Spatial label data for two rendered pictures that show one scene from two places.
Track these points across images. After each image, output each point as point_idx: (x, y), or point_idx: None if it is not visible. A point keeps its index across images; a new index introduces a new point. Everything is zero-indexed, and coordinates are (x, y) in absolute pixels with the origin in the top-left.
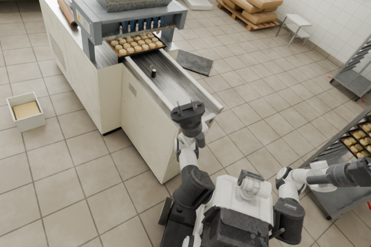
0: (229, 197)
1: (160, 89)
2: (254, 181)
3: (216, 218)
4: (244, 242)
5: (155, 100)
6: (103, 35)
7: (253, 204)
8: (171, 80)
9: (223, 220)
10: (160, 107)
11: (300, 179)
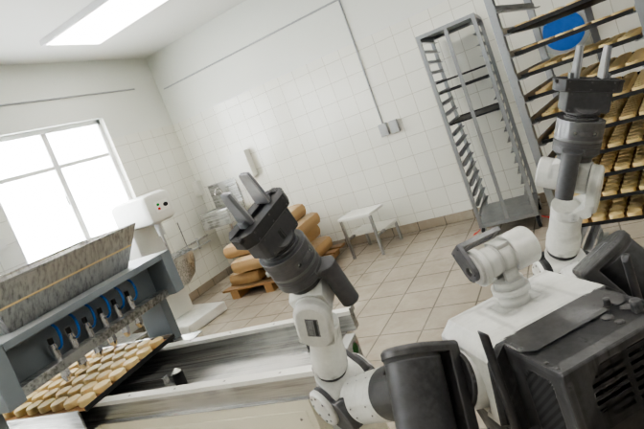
0: (495, 323)
1: None
2: (490, 244)
3: (522, 377)
4: (609, 334)
5: (218, 408)
6: (22, 385)
7: (545, 296)
8: (226, 364)
9: (530, 349)
10: (239, 409)
11: (564, 235)
